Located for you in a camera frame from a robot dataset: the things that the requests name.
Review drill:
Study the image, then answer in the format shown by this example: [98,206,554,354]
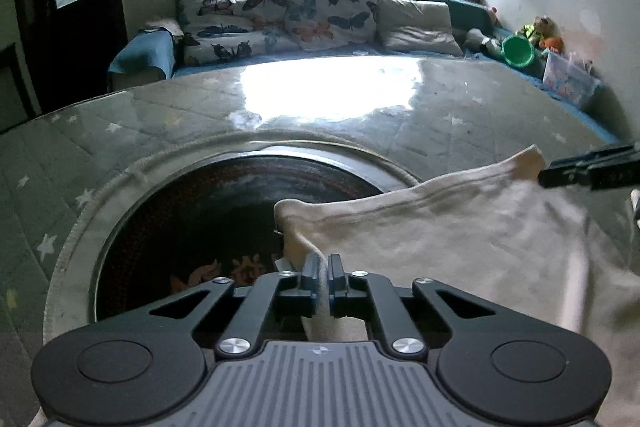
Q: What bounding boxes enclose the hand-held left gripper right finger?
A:
[328,253,496,360]

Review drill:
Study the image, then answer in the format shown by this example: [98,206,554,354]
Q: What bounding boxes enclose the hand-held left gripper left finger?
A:
[145,253,321,359]

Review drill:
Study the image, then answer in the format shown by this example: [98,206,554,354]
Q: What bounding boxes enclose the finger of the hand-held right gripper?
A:
[539,145,640,192]

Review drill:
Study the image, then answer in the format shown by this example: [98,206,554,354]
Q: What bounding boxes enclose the cream cloth garment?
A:
[274,144,640,427]

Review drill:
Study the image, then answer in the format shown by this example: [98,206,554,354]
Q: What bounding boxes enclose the clear plastic storage box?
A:
[541,51,601,108]

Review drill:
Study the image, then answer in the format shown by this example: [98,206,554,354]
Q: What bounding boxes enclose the round black induction cooktop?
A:
[92,152,421,323]

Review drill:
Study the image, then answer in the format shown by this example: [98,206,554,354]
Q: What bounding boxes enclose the green plastic bucket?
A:
[501,34,536,68]

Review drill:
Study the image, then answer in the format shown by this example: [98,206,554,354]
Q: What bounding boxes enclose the yellow green plush toy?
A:
[517,16,556,48]

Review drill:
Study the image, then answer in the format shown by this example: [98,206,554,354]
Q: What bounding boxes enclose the grey plush toy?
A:
[462,27,503,58]

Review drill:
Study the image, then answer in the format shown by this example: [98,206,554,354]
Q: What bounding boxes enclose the teal sofa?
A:
[107,0,621,142]

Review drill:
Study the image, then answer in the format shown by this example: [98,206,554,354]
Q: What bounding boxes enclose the cream cushion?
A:
[375,0,463,58]

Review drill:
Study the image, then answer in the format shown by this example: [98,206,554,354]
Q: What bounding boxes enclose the long butterfly print pillow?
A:
[177,0,291,68]

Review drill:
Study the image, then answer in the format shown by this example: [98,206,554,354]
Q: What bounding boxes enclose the square butterfly print pillow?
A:
[277,0,378,52]

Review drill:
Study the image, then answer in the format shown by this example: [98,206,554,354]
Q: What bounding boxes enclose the blue blanket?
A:
[107,29,176,80]

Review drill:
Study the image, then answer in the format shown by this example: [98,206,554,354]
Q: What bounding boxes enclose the small beige cloth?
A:
[142,18,183,38]

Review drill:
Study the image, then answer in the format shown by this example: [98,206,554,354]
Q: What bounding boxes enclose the dark wooden glass door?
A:
[12,0,128,108]

